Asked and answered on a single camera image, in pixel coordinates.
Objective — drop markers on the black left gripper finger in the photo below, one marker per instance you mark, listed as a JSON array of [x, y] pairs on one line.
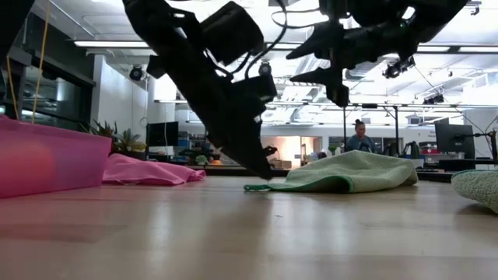
[[245, 151]]

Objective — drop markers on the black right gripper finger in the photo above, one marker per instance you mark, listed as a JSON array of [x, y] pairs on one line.
[[323, 40], [336, 87]]

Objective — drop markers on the green microfiber towel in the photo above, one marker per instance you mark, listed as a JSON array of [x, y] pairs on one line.
[[478, 186], [350, 171]]

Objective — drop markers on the pink translucent plastic tray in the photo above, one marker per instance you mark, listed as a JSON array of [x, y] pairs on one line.
[[46, 163]]

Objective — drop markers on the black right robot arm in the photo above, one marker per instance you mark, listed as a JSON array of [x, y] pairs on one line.
[[435, 15]]

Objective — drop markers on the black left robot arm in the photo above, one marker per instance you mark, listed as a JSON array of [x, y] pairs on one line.
[[163, 39]]

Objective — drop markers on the black background robot arm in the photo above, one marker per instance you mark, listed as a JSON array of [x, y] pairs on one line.
[[272, 149]]

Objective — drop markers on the pink microfiber towel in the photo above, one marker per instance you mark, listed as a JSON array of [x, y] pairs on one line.
[[148, 173]]

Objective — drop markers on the round black ceiling speaker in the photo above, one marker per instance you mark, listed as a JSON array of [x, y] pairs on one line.
[[136, 73], [264, 68]]

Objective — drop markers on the person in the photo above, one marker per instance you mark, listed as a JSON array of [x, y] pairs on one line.
[[360, 142]]

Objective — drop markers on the black computer monitor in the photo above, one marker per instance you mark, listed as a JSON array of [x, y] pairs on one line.
[[162, 134], [455, 140]]

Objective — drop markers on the potted succulent plant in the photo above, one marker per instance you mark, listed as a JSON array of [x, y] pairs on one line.
[[130, 141]]

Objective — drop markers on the long ceiling light strip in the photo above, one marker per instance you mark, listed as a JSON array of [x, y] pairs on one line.
[[113, 44]]

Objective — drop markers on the black metal table frame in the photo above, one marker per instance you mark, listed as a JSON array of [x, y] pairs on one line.
[[225, 171]]

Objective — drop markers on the black background gantry frame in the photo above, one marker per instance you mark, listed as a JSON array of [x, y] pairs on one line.
[[396, 132]]

